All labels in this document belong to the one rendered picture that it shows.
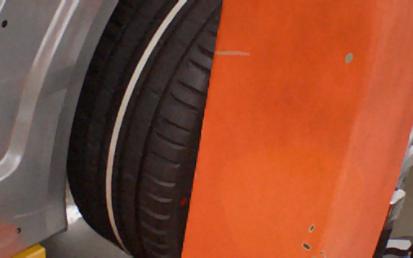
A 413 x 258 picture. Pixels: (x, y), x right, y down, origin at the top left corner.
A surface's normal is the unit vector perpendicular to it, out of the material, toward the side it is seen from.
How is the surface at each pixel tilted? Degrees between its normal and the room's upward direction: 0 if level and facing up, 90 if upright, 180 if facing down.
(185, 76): 56
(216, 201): 90
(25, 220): 90
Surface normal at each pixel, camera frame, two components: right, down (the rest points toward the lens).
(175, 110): -0.51, -0.08
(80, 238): 0.14, -0.86
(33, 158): 0.77, 0.40
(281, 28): -0.62, 0.31
